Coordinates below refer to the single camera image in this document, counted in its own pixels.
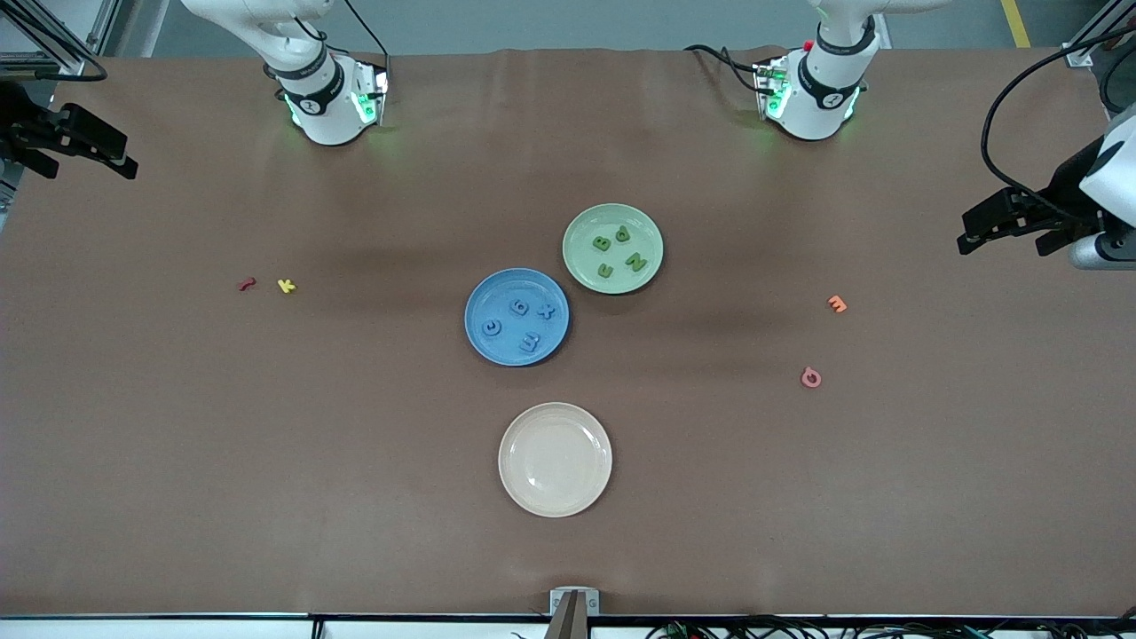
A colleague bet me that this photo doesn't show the metal mounting bracket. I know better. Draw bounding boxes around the metal mounting bracket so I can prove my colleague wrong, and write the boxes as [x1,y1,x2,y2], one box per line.
[550,588,601,617]

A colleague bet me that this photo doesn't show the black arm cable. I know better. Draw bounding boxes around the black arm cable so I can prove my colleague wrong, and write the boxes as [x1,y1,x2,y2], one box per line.
[0,13,109,83]
[980,22,1136,203]

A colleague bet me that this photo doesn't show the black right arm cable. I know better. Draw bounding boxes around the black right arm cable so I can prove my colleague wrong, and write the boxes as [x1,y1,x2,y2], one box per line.
[0,13,109,83]

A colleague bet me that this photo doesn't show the beige plate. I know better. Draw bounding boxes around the beige plate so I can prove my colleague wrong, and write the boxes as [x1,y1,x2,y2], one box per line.
[498,402,613,518]

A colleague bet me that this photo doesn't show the black base cable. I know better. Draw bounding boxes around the black base cable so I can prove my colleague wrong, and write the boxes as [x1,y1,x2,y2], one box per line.
[683,43,766,94]

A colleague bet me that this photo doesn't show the blue plate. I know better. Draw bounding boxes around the blue plate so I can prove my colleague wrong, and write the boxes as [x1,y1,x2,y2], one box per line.
[464,267,571,367]

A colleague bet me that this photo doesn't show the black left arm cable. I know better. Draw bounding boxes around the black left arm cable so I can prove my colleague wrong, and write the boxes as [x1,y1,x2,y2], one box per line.
[980,22,1136,203]

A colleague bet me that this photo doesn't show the grey camera post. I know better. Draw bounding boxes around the grey camera post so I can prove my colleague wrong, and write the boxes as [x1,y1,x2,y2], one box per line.
[543,593,591,639]

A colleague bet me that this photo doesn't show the green plate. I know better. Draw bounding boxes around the green plate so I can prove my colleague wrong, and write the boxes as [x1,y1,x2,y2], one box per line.
[562,203,665,296]

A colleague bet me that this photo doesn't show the aluminium frame profile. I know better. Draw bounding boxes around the aluminium frame profile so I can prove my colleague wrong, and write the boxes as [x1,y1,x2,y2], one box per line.
[0,0,118,79]
[1063,0,1136,68]

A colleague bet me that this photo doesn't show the brown table cover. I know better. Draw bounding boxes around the brown table cover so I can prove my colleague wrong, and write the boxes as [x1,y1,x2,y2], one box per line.
[0,46,1136,618]

